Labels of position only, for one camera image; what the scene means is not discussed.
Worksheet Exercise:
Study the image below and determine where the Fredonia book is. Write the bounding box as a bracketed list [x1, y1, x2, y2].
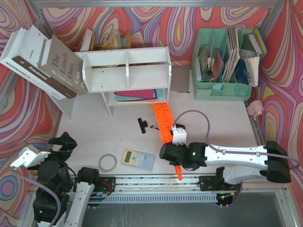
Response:
[12, 26, 76, 100]

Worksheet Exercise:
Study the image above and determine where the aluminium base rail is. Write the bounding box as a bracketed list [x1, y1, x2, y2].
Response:
[28, 174, 289, 196]

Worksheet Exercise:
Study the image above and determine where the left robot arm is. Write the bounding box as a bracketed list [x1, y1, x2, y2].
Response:
[31, 132, 100, 227]

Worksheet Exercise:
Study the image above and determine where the pink piggy figure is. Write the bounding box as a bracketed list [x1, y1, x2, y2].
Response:
[247, 100, 264, 121]

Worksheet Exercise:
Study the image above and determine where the green desk organizer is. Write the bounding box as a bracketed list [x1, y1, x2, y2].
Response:
[191, 27, 251, 101]

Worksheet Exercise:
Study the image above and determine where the grey cardboard sheet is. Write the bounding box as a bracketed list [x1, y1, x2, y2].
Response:
[170, 66, 190, 91]

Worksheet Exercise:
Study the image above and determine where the yellow grey calculator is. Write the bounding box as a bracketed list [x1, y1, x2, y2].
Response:
[121, 149, 155, 171]

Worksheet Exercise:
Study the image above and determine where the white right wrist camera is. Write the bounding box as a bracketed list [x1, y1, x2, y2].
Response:
[171, 124, 187, 146]

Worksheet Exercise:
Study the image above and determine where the orange microfiber duster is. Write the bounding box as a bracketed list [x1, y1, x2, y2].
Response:
[152, 102, 184, 181]

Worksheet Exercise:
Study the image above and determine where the masking tape roll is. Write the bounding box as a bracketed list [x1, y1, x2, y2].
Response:
[98, 154, 117, 172]

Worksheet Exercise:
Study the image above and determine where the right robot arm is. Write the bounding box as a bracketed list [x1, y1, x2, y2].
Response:
[160, 141, 291, 185]

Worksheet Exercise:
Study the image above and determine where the brown Lonely Ones book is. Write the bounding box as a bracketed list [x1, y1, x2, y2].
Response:
[39, 35, 88, 96]

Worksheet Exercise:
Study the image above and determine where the white wooden bookshelf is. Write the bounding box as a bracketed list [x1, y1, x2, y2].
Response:
[51, 46, 173, 120]

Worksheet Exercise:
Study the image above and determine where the stack of coloured paper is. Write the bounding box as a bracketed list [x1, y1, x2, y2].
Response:
[114, 89, 164, 103]

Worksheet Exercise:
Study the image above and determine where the white Mademoiselle book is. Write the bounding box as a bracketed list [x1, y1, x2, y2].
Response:
[0, 28, 31, 78]

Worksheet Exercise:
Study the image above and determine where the black binder clip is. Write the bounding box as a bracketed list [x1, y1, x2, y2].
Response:
[137, 118, 148, 134]

